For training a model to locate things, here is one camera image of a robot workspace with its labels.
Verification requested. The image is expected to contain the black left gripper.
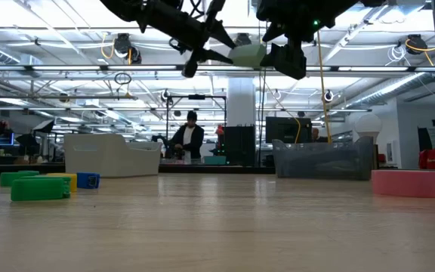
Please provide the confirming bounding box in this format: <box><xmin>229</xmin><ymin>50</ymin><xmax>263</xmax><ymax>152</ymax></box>
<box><xmin>141</xmin><ymin>0</ymin><xmax>237</xmax><ymax>79</ymax></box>

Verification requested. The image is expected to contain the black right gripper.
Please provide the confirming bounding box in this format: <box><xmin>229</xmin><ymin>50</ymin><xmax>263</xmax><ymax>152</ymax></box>
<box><xmin>257</xmin><ymin>0</ymin><xmax>330</xmax><ymax>81</ymax></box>

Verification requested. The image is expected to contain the mint green stapler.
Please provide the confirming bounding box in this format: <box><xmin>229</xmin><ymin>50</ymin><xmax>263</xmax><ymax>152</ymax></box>
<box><xmin>227</xmin><ymin>43</ymin><xmax>267</xmax><ymax>70</ymax></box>

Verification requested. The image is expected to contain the blue plastic stapler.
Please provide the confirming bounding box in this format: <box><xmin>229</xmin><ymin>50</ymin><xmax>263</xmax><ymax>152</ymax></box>
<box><xmin>76</xmin><ymin>172</ymin><xmax>101</xmax><ymax>190</ymax></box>

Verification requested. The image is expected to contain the yellow plastic stapler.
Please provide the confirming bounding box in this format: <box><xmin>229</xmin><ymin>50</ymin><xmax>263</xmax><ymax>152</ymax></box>
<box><xmin>46</xmin><ymin>173</ymin><xmax>79</xmax><ymax>194</ymax></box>

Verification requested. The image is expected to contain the green plastic stapler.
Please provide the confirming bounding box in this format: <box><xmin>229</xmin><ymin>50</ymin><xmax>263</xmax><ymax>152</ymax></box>
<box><xmin>0</xmin><ymin>170</ymin><xmax>40</xmax><ymax>187</ymax></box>
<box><xmin>11</xmin><ymin>175</ymin><xmax>73</xmax><ymax>202</ymax></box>

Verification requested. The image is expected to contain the white square pillar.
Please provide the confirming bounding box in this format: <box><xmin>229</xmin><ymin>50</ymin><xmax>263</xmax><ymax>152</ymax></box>
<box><xmin>227</xmin><ymin>78</ymin><xmax>257</xmax><ymax>128</ymax></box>

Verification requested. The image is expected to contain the long light strip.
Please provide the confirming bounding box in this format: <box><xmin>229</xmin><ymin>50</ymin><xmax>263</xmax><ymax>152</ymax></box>
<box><xmin>0</xmin><ymin>63</ymin><xmax>435</xmax><ymax>73</ymax></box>

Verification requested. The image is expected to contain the black monitor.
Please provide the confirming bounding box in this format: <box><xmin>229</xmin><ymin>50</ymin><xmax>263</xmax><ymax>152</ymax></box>
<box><xmin>265</xmin><ymin>116</ymin><xmax>313</xmax><ymax>145</ymax></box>

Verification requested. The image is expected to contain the person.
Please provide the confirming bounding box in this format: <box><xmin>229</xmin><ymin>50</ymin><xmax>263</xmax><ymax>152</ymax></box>
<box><xmin>310</xmin><ymin>127</ymin><xmax>330</xmax><ymax>144</ymax></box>
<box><xmin>170</xmin><ymin>110</ymin><xmax>205</xmax><ymax>165</ymax></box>

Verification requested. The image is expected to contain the black equipment cabinet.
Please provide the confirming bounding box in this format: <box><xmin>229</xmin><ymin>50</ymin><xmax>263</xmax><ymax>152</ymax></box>
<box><xmin>224</xmin><ymin>125</ymin><xmax>257</xmax><ymax>167</ymax></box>

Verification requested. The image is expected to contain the grey translucent storage bin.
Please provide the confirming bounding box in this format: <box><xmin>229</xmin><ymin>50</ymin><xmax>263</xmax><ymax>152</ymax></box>
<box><xmin>272</xmin><ymin>136</ymin><xmax>378</xmax><ymax>181</ymax></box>

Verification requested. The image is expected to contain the teal box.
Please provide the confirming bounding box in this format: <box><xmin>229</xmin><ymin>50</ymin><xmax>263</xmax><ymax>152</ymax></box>
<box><xmin>203</xmin><ymin>156</ymin><xmax>227</xmax><ymax>166</ymax></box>

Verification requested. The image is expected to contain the white bulb lamp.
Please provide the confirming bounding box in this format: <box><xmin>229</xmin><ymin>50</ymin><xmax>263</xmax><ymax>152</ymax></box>
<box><xmin>354</xmin><ymin>113</ymin><xmax>384</xmax><ymax>141</ymax></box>

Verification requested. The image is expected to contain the white plastic storage bin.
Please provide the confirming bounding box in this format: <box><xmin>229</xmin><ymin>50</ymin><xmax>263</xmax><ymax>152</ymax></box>
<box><xmin>63</xmin><ymin>133</ymin><xmax>162</xmax><ymax>179</ymax></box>

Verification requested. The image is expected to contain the black metal frame rig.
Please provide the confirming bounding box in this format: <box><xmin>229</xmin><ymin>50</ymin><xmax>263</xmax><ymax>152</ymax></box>
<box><xmin>165</xmin><ymin>94</ymin><xmax>227</xmax><ymax>159</ymax></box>

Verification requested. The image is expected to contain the thick yellow cable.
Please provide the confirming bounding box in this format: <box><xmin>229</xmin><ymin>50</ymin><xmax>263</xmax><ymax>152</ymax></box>
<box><xmin>316</xmin><ymin>29</ymin><xmax>332</xmax><ymax>145</ymax></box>

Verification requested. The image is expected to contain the thin black cable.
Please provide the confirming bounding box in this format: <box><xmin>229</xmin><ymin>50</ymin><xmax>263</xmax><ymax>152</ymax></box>
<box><xmin>264</xmin><ymin>67</ymin><xmax>269</xmax><ymax>167</ymax></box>
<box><xmin>257</xmin><ymin>68</ymin><xmax>262</xmax><ymax>167</ymax></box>

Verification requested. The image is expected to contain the thin yellow cable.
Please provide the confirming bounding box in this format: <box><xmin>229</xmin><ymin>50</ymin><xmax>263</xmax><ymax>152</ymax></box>
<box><xmin>253</xmin><ymin>67</ymin><xmax>302</xmax><ymax>145</ymax></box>

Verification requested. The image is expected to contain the black coiled cable loop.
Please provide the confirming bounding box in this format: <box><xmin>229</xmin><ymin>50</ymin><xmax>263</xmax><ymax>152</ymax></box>
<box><xmin>113</xmin><ymin>72</ymin><xmax>133</xmax><ymax>86</ymax></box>

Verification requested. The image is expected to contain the black aluminium table frame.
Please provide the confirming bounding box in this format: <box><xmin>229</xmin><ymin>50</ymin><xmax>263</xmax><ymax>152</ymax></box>
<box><xmin>0</xmin><ymin>162</ymin><xmax>435</xmax><ymax>178</ymax></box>

